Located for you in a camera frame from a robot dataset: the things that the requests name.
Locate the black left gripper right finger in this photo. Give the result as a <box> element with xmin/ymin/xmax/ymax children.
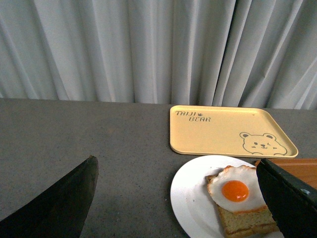
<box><xmin>257</xmin><ymin>159</ymin><xmax>317</xmax><ymax>238</ymax></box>

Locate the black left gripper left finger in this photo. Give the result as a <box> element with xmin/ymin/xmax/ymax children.
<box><xmin>0</xmin><ymin>156</ymin><xmax>99</xmax><ymax>238</ymax></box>

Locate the white round plate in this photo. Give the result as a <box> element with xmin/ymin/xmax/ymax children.
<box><xmin>170</xmin><ymin>155</ymin><xmax>254</xmax><ymax>238</ymax></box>

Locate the brown wood-pattern tray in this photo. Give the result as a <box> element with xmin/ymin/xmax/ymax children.
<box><xmin>269</xmin><ymin>159</ymin><xmax>317</xmax><ymax>189</ymax></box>

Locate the fried egg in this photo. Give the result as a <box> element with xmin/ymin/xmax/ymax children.
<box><xmin>207</xmin><ymin>165</ymin><xmax>267</xmax><ymax>214</ymax></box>

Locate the bottom bread slice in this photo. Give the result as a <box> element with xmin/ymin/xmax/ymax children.
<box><xmin>206</xmin><ymin>175</ymin><xmax>279</xmax><ymax>238</ymax></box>

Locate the yellow bear tray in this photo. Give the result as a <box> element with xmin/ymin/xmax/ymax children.
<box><xmin>170</xmin><ymin>105</ymin><xmax>298</xmax><ymax>159</ymax></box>

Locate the grey white curtain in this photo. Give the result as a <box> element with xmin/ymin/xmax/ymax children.
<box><xmin>0</xmin><ymin>0</ymin><xmax>317</xmax><ymax>110</ymax></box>

